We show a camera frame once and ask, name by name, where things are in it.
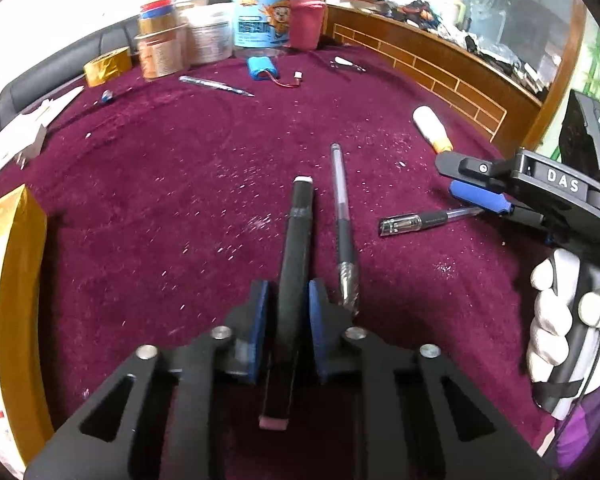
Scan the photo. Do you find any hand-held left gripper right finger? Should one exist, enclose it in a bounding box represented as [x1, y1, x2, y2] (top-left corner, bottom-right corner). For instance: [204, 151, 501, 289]
[308, 279, 552, 480]

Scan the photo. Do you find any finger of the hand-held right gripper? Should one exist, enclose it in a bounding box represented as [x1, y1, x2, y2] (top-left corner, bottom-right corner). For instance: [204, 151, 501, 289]
[449, 181, 546, 229]
[435, 152, 518, 184]

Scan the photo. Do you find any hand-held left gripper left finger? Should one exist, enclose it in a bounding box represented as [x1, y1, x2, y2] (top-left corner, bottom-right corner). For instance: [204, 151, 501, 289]
[24, 280, 272, 480]

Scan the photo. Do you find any black marker pink cap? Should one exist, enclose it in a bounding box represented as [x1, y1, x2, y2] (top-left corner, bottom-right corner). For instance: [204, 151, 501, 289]
[258, 175, 315, 432]

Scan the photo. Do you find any clear cap gel pen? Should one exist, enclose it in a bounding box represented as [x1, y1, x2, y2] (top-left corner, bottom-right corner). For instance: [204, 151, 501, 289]
[378, 207, 483, 237]

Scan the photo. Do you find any yellow cardboard box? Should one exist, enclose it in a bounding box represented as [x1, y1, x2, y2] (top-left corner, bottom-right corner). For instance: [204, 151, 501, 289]
[0, 184, 56, 468]

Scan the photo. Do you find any person's right hand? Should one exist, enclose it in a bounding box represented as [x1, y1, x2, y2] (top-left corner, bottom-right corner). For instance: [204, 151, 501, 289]
[526, 249, 600, 396]

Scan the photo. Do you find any small white bottle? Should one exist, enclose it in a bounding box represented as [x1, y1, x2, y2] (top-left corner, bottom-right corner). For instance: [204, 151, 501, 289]
[412, 106, 454, 153]

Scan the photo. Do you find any wooden cabinet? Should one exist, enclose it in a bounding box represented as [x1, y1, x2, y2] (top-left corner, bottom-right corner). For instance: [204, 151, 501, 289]
[325, 5, 551, 151]

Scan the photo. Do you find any black grip gel pen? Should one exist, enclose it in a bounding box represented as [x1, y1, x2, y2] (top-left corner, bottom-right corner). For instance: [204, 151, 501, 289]
[330, 143, 361, 317]

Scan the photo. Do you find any bamboo print glass panel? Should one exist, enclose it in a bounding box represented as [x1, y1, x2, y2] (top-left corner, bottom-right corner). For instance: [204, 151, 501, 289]
[545, 25, 600, 161]

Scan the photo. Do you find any pile of assorted clutter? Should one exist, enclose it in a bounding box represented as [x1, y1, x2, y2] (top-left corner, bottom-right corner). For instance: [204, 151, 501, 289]
[325, 0, 566, 96]

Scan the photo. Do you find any wood framed mirror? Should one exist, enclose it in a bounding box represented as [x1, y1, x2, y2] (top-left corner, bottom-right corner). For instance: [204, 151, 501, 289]
[330, 0, 588, 106]

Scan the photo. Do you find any pink jar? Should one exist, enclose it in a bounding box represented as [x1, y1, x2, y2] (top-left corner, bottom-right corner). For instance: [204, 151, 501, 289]
[288, 0, 327, 51]

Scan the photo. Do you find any blue battery pack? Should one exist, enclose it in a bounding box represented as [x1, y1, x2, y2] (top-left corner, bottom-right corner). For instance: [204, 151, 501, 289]
[246, 56, 304, 87]

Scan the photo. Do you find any silver thin pen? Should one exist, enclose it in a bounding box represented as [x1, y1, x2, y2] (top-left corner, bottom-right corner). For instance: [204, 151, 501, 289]
[179, 76, 255, 97]

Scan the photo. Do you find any blue label clear jar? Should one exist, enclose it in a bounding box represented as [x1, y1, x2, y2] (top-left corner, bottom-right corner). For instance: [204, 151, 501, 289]
[231, 0, 297, 59]

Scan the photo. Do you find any white plastic jar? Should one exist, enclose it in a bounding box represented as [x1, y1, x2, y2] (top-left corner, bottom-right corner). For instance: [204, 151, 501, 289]
[184, 4, 234, 66]

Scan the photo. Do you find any yellow tape roll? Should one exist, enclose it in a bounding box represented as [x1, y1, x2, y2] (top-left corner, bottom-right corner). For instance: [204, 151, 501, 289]
[83, 46, 132, 87]

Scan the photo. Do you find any red lid blue can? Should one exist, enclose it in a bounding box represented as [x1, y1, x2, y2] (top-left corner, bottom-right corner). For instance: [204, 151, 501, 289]
[139, 0, 177, 33]

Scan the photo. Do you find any black leather sofa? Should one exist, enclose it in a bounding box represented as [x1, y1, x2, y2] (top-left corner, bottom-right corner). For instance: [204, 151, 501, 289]
[0, 12, 146, 116]

